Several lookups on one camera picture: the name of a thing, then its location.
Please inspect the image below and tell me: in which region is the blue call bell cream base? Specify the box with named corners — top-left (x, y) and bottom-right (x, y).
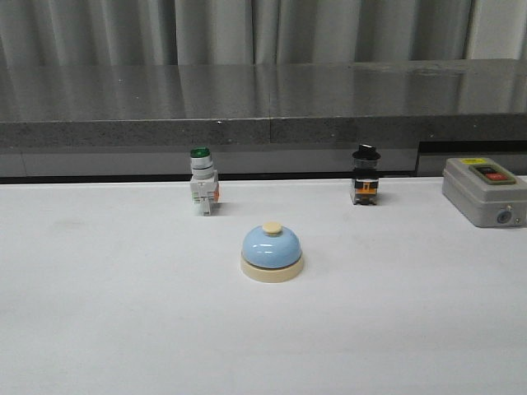
top-left (240, 221), bottom-right (305, 283)

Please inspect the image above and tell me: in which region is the grey stone counter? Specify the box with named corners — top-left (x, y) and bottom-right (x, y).
top-left (1, 59), bottom-right (526, 183)

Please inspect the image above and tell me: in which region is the grey curtain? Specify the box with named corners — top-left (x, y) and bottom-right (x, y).
top-left (1, 1), bottom-right (526, 67)

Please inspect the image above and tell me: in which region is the green pushbutton switch white body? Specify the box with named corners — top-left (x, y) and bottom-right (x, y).
top-left (190, 146), bottom-right (219, 216)

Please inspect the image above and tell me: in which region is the black rotary selector switch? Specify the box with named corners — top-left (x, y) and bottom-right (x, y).
top-left (351, 144), bottom-right (381, 206)

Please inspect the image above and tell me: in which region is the grey push-button switch box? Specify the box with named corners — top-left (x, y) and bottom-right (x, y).
top-left (442, 157), bottom-right (526, 227)

